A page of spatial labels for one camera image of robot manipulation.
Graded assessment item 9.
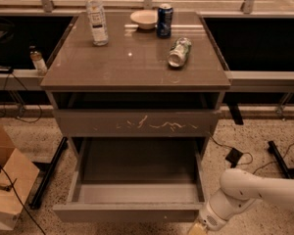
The black adapter cable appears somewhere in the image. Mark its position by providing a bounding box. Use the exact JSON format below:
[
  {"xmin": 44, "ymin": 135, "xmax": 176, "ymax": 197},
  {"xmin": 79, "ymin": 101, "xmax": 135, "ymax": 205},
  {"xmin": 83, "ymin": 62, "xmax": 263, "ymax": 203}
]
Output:
[{"xmin": 207, "ymin": 130, "xmax": 294, "ymax": 176}]

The clear plastic water bottle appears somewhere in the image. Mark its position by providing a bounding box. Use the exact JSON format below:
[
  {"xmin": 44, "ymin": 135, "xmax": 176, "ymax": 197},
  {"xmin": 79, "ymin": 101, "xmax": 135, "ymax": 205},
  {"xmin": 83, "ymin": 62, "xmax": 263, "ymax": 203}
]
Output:
[{"xmin": 86, "ymin": 0, "xmax": 109, "ymax": 46}]

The black left frame leg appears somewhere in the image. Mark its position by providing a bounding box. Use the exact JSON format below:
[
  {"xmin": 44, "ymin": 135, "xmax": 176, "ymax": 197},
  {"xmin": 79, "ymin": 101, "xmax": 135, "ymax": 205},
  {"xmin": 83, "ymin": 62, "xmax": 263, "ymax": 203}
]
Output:
[{"xmin": 29, "ymin": 137, "xmax": 68, "ymax": 210}]

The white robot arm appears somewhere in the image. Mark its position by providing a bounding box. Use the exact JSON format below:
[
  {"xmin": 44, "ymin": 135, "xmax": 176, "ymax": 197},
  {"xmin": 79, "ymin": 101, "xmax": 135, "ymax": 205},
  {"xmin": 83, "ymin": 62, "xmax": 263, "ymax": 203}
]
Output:
[{"xmin": 187, "ymin": 168, "xmax": 294, "ymax": 235}]

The black power adapter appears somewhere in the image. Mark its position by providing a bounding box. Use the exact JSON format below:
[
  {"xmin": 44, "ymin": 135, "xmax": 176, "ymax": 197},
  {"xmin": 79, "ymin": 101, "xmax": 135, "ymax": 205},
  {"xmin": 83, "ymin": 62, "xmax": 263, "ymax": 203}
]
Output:
[{"xmin": 225, "ymin": 148, "xmax": 243, "ymax": 168}]

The black right frame leg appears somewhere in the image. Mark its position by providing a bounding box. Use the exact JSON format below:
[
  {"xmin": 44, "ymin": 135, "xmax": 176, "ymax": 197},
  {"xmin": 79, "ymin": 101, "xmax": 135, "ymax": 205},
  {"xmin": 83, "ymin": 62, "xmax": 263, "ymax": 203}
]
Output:
[{"xmin": 268, "ymin": 141, "xmax": 294, "ymax": 179}]

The cardboard box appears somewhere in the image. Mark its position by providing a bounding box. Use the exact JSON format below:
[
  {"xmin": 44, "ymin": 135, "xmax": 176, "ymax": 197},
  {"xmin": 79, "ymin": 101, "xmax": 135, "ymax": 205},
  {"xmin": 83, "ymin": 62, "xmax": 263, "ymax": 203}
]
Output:
[{"xmin": 0, "ymin": 126, "xmax": 39, "ymax": 230}]

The grey upper drawer front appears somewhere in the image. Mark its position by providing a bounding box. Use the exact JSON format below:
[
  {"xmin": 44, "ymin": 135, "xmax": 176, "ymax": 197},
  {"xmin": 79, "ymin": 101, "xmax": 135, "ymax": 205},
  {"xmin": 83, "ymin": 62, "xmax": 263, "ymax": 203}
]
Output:
[{"xmin": 54, "ymin": 110, "xmax": 219, "ymax": 137}]

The black cable at left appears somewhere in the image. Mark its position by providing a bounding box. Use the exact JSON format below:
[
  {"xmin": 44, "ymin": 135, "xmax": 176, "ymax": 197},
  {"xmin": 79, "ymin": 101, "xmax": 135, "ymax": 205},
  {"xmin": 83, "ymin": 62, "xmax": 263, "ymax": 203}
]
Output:
[{"xmin": 0, "ymin": 70, "xmax": 43, "ymax": 124}]

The grey drawer cabinet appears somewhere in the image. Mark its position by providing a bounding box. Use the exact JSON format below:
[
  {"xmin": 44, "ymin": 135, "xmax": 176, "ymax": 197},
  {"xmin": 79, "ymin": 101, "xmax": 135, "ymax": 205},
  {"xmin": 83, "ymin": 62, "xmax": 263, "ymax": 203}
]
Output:
[{"xmin": 41, "ymin": 12, "xmax": 230, "ymax": 153}]

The small bottle on ledge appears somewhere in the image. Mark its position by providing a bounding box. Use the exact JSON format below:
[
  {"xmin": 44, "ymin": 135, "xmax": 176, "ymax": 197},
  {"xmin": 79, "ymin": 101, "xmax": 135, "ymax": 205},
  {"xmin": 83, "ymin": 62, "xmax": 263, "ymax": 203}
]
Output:
[{"xmin": 29, "ymin": 45, "xmax": 47, "ymax": 76}]

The black device on ledge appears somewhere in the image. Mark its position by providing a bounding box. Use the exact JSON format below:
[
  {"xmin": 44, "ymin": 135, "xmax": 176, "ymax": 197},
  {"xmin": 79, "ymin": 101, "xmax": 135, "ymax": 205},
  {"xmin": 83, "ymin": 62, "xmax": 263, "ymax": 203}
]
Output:
[{"xmin": 0, "ymin": 66, "xmax": 14, "ymax": 73}]

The black frame leg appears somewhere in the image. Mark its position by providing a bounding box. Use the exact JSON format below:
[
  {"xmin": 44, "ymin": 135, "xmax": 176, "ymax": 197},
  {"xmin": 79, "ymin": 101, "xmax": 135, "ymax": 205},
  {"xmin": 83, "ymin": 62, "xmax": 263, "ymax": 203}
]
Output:
[
  {"xmin": 29, "ymin": 137, "xmax": 68, "ymax": 210},
  {"xmin": 268, "ymin": 141, "xmax": 294, "ymax": 179}
]

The grey drawer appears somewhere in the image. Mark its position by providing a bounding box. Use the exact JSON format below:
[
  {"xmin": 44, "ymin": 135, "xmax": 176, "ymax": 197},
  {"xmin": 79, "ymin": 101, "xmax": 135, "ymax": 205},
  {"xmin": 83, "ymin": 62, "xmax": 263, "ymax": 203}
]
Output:
[
  {"xmin": 54, "ymin": 110, "xmax": 219, "ymax": 137},
  {"xmin": 54, "ymin": 138, "xmax": 205, "ymax": 222}
]

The blue upright soda can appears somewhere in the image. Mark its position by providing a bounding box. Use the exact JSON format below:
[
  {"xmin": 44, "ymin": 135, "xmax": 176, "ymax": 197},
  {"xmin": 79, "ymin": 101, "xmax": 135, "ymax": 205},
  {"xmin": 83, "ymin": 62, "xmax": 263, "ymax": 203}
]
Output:
[{"xmin": 157, "ymin": 4, "xmax": 173, "ymax": 38}]

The white ceramic bowl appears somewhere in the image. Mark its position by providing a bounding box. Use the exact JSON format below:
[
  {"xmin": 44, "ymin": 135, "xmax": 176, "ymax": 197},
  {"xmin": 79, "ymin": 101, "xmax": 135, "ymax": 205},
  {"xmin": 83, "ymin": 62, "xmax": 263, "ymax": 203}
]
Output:
[{"xmin": 130, "ymin": 10, "xmax": 158, "ymax": 30}]

